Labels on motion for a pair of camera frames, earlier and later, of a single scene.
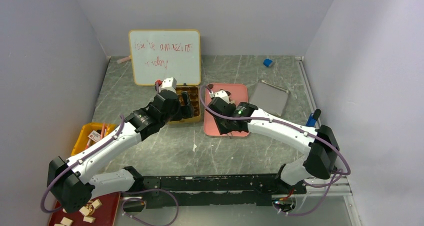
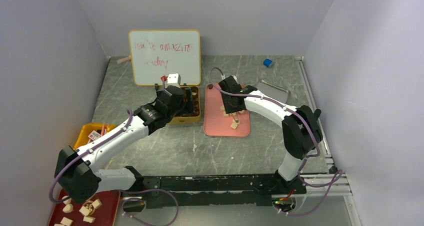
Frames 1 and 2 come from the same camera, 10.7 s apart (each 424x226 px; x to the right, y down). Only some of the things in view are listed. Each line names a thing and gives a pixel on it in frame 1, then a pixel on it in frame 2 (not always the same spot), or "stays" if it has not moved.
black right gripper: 216,107 -> 232,106
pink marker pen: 123,60 stays
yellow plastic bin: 82,139 stays
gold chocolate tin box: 194,95 stays
